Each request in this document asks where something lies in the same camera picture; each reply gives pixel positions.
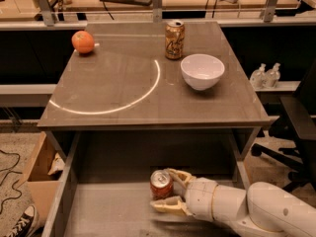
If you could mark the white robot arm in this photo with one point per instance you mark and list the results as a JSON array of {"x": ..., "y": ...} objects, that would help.
[{"x": 263, "y": 210}]

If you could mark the clear sanitizer bottle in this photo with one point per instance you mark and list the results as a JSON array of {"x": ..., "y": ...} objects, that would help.
[
  {"x": 272, "y": 76},
  {"x": 257, "y": 77}
]

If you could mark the orange fruit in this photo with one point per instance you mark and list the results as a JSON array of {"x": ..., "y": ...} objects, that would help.
[{"x": 83, "y": 42}]

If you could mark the right clear sanitizer bottle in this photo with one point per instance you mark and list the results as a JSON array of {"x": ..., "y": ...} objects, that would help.
[{"x": 272, "y": 76}]

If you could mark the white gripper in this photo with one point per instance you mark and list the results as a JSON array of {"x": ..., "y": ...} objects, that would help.
[{"x": 201, "y": 196}]

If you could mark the red coke can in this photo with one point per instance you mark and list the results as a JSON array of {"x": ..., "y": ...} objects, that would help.
[{"x": 161, "y": 184}]

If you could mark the gold soda can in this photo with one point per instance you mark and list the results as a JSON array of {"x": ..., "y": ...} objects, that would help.
[{"x": 174, "y": 39}]

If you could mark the white bowl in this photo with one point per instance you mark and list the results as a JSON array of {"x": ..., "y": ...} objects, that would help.
[{"x": 202, "y": 71}]

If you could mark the left clear sanitizer bottle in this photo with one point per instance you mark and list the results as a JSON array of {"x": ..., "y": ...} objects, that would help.
[{"x": 257, "y": 77}]

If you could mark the crumpled paper in box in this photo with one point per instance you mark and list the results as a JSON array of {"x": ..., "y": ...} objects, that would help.
[{"x": 57, "y": 165}]

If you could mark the open grey top drawer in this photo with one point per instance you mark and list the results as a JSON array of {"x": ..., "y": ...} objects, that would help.
[{"x": 105, "y": 191}]

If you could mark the black white sneaker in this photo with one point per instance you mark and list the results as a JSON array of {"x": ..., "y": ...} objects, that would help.
[{"x": 27, "y": 224}]

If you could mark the cardboard box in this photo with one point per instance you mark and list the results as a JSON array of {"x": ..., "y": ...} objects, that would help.
[{"x": 41, "y": 184}]

